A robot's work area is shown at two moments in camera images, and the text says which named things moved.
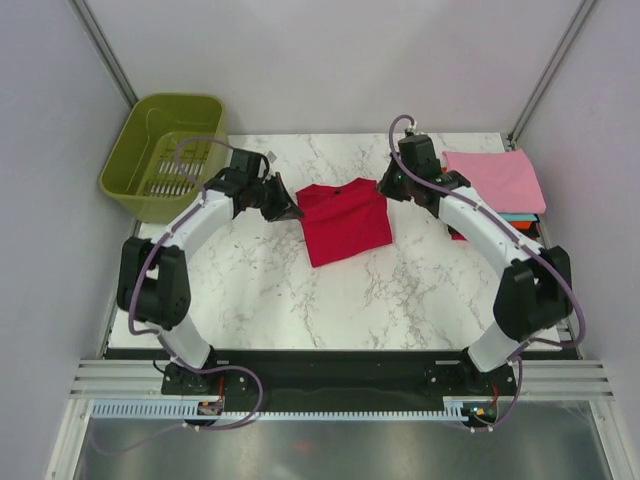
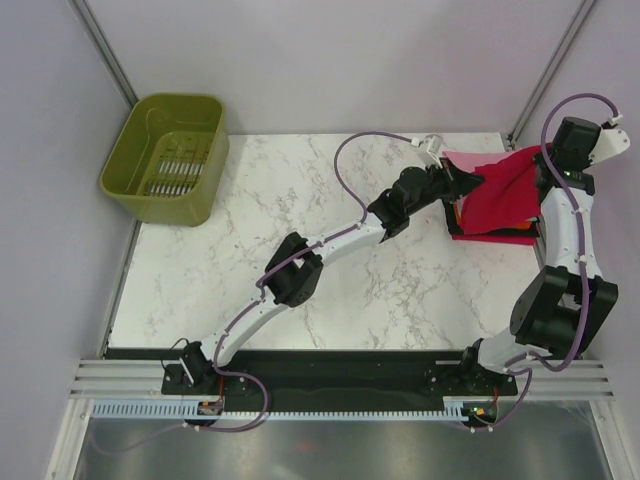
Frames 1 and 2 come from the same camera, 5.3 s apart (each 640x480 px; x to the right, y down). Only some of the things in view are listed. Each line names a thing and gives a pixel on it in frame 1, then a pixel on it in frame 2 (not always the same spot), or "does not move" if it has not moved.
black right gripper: (388, 188) → (539, 159)
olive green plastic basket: (143, 175) does not move
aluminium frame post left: (89, 23) does not move
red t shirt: (344, 219) → (508, 195)
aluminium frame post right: (576, 23) does not move
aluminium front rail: (537, 379) does not move
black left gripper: (284, 209) → (456, 182)
